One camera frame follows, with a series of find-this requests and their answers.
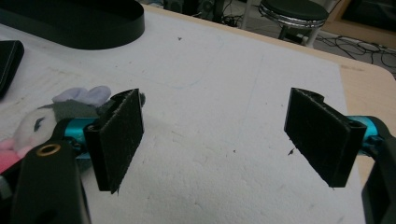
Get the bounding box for black floor cables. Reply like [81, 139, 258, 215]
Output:
[314, 33, 396, 75]

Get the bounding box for round black stool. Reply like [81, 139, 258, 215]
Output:
[258, 0, 331, 49]

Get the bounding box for white foam mat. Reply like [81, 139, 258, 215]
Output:
[0, 6, 366, 224]

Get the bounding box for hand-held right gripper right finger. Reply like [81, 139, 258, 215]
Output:
[283, 87, 368, 189]

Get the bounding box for black case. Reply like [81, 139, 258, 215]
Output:
[0, 39, 25, 99]

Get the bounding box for plush toy rabbit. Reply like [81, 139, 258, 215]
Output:
[0, 85, 112, 174]

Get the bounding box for black oval tray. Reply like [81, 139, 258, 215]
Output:
[0, 0, 146, 50]

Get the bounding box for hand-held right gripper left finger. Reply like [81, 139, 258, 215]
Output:
[83, 88, 146, 194]

